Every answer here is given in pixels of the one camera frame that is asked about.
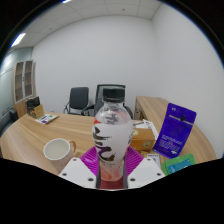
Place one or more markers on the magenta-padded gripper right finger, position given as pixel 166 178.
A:
pixel 146 170

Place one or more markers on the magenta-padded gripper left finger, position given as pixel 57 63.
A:
pixel 78 170

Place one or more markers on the clear black-capped drink bottle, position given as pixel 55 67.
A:
pixel 111 133

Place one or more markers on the white patterned ceramic mug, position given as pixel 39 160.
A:
pixel 58 151

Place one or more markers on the orange cardboard box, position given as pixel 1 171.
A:
pixel 143 138

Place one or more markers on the green flat packet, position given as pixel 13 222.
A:
pixel 180 165

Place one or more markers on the printed paper sheet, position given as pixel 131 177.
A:
pixel 145 125

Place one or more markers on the purple standing pouch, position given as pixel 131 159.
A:
pixel 175 131

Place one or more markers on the printed leaflet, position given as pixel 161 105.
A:
pixel 46 118

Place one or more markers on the black office chair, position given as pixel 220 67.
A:
pixel 78 100

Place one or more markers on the grey mesh office chair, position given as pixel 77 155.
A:
pixel 100 100

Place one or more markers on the dark stacked boxes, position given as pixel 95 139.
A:
pixel 34 106

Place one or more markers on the black armchair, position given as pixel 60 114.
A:
pixel 13 116

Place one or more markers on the wooden shelf unit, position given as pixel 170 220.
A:
pixel 24 83

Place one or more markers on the ceiling light panel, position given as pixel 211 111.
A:
pixel 18 40
pixel 66 1

